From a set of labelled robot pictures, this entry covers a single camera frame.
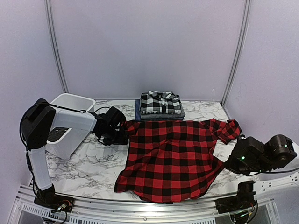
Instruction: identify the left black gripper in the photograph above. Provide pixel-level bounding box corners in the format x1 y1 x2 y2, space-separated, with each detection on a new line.
100 126 128 145

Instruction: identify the red black plaid shirt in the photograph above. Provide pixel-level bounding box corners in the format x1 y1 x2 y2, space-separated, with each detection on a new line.
114 119 242 203

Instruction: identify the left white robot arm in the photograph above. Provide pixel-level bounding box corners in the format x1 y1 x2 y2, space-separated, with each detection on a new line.
19 98 128 208

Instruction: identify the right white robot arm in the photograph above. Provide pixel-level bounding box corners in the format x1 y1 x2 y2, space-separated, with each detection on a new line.
216 134 299 211

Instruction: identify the blue checked folded shirt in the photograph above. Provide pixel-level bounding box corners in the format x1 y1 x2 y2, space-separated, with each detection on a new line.
135 99 185 122

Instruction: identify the white plastic bin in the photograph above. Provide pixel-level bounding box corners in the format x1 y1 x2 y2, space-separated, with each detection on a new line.
46 93 96 160

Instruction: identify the black white plaid folded shirt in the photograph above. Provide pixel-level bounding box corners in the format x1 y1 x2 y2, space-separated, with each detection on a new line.
140 91 182 115

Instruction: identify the dark striped shirt in bin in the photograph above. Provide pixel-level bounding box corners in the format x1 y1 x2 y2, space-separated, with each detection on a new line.
48 127 69 142

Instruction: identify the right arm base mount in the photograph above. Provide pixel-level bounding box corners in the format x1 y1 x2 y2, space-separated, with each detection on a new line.
215 196 256 214

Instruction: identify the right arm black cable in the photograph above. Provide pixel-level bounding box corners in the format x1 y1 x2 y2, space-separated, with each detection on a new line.
249 167 299 177

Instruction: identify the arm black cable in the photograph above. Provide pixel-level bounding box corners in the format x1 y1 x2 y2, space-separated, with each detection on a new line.
249 167 299 177
20 104 127 145

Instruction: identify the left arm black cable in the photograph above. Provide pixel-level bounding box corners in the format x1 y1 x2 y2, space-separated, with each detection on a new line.
20 104 127 145

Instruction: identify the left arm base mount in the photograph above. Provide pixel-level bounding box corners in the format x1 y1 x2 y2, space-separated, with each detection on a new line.
34 195 74 212

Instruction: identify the right wall aluminium profile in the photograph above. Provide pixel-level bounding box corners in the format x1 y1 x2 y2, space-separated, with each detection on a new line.
221 0 251 107

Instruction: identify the wall aluminium profile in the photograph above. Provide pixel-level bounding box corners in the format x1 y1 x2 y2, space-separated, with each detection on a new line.
44 0 69 93
221 0 251 107

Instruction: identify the left wall aluminium profile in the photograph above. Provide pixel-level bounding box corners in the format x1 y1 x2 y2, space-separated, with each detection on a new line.
44 0 69 93

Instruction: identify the aluminium front frame rail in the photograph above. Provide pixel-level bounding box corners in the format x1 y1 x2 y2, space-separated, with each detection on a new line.
14 184 276 224

